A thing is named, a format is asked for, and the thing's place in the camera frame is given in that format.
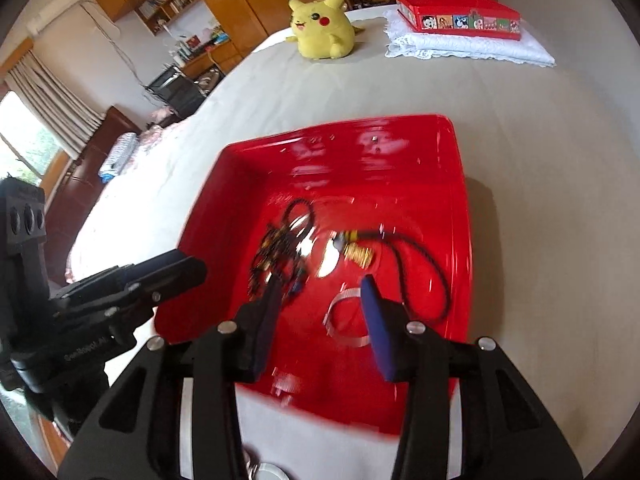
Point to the silver bangle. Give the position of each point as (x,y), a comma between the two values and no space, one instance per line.
(334,310)

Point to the red printed box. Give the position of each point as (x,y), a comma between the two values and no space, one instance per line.
(450,2)

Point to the white air conditioner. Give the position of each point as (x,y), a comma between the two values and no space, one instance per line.
(55,7)

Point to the dark wooden footboard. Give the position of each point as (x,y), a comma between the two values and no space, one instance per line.
(85,170)

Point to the beige curtain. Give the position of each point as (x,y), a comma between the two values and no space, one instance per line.
(55,100)

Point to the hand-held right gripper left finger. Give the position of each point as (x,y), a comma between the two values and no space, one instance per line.
(261,327)

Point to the wooden desk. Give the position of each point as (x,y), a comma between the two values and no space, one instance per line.
(220,57)

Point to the red plastic tray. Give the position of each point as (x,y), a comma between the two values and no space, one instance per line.
(400,185)

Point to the white lace cloth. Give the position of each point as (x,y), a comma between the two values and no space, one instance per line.
(475,50)

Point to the wooden wardrobe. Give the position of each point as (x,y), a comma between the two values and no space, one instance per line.
(235,0)

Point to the yellow plush toy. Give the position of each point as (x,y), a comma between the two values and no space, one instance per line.
(320,35)

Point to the window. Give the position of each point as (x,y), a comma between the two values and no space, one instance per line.
(25,145)

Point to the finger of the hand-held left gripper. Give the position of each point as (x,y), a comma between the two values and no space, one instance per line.
(130,305)
(175,265)

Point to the pack of water bottles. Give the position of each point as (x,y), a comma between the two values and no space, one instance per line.
(117,155)

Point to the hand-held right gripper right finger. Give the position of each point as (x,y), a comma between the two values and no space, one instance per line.
(379,332)

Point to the assorted desk clutter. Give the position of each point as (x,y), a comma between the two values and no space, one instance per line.
(200,40)

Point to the black office chair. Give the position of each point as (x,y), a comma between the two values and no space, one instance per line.
(175,90)

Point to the wooden bookshelf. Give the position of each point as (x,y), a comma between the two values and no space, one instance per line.
(167,2)

